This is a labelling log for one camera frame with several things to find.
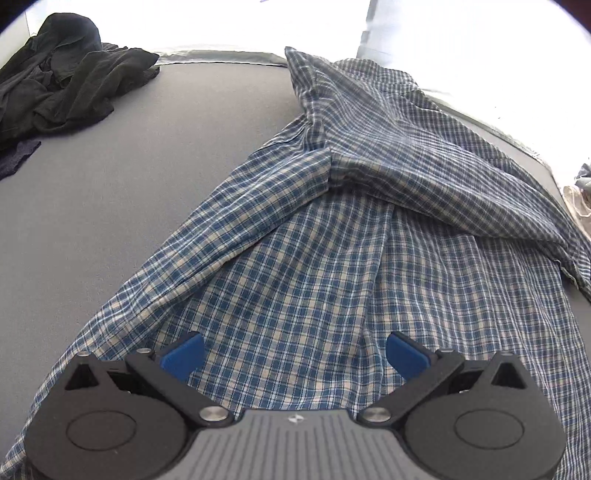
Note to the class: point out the blue plaid shirt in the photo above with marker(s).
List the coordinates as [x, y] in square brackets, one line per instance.
[323, 254]

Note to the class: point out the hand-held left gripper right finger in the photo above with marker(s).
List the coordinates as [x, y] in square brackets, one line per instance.
[405, 356]

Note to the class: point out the white printed curtain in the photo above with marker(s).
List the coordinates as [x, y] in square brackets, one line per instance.
[323, 27]

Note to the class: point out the black garment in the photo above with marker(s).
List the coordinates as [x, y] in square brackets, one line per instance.
[69, 87]

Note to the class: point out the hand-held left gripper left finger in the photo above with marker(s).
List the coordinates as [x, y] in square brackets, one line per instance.
[184, 355]

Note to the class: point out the dark navy knit garment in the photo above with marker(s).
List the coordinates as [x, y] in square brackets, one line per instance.
[16, 159]

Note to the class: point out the white folded garment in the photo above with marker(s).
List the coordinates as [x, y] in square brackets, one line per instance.
[577, 199]

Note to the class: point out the blue-grey folded garment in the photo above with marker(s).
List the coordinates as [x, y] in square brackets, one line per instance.
[585, 177]

